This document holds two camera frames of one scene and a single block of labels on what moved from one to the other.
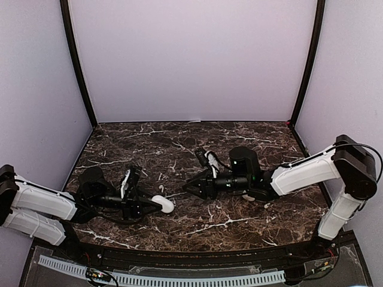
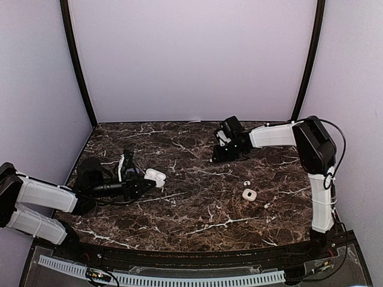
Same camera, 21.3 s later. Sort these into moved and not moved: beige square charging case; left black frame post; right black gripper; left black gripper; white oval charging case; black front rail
Moved: white oval charging case; right black gripper; left black gripper
Not moved: beige square charging case; left black frame post; black front rail
